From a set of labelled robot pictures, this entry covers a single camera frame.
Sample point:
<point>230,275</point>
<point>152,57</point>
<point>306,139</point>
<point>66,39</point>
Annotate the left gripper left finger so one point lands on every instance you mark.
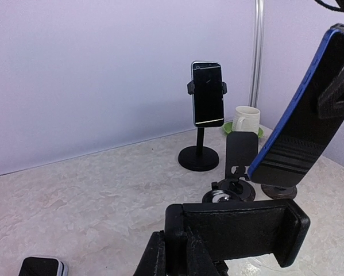
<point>154,260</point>

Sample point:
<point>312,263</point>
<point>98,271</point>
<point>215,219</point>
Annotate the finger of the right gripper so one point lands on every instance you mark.
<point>331,102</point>

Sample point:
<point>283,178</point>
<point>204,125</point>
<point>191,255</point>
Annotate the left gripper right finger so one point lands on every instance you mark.
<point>198,258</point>

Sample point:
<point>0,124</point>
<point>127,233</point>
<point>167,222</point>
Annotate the black pole phone stand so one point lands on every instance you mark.
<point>199,157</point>
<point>237,230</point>

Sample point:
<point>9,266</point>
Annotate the blue phone black screen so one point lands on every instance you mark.
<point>300,136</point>

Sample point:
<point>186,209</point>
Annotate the teal phone black screen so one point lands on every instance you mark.
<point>208,94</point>

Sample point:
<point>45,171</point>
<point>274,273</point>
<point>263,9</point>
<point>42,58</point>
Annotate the black folding stand right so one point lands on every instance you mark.
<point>277,193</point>

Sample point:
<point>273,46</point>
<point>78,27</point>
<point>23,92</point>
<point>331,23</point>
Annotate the black folding stand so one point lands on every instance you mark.
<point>277,193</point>
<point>241,149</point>

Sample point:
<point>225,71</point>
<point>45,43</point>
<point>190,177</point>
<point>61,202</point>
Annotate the black folding stand left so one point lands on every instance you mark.
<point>241,149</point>

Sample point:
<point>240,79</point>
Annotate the phone in white case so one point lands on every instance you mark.
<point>43,266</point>

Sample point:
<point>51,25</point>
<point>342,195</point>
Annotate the cream ceramic mug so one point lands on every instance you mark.
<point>246,119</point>

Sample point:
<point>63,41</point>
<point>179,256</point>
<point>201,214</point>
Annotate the green saucer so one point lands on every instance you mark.
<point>228,128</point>

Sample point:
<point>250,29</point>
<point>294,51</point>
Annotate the right aluminium frame post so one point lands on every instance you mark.
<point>257,52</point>

